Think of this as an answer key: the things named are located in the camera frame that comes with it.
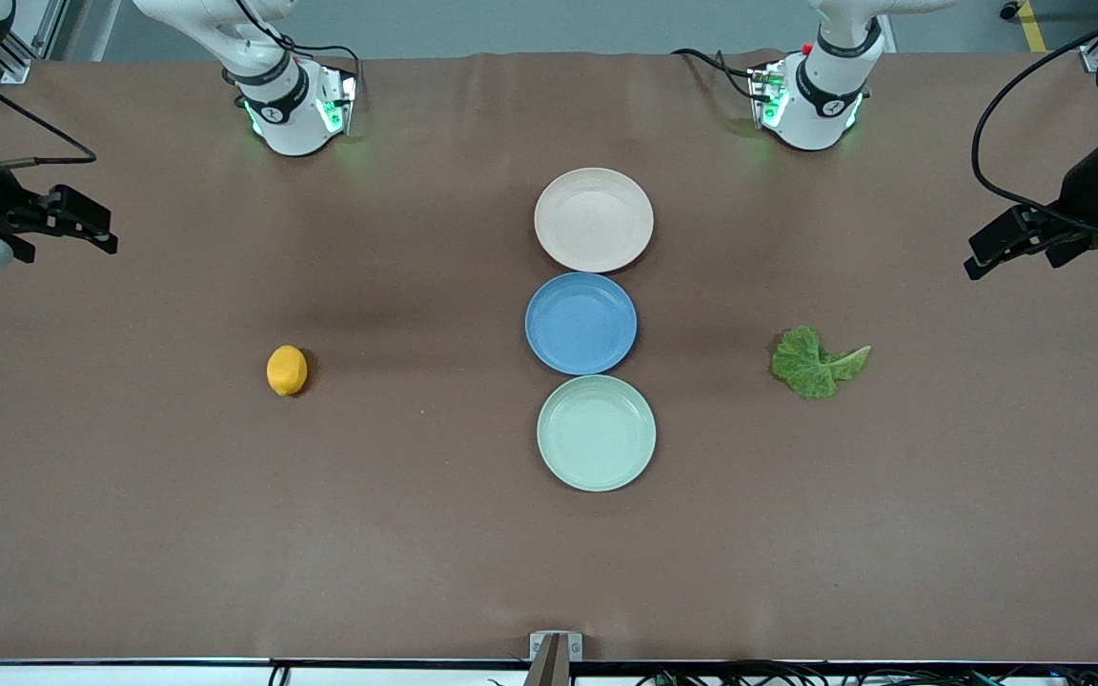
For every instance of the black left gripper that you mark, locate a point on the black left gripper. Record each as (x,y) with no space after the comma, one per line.
(1080,191)

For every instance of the green lettuce leaf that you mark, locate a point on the green lettuce leaf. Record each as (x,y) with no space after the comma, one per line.
(806,367)

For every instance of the yellow lemon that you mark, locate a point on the yellow lemon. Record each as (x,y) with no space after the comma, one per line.
(286,371)

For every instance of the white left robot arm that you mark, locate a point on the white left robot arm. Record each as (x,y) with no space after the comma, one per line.
(816,105)

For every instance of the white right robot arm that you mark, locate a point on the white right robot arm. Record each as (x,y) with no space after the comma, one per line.
(287,114)

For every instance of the large table cover sheet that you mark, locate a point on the large table cover sheet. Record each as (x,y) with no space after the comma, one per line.
(225,524)

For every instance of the beige round plate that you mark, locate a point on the beige round plate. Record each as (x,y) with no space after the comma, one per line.
(594,220)

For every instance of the blue round plate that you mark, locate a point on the blue round plate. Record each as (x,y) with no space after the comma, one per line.
(580,324)

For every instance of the pale green round plate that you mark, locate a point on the pale green round plate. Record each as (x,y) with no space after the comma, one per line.
(596,433)

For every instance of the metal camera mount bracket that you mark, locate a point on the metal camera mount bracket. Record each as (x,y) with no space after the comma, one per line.
(555,653)

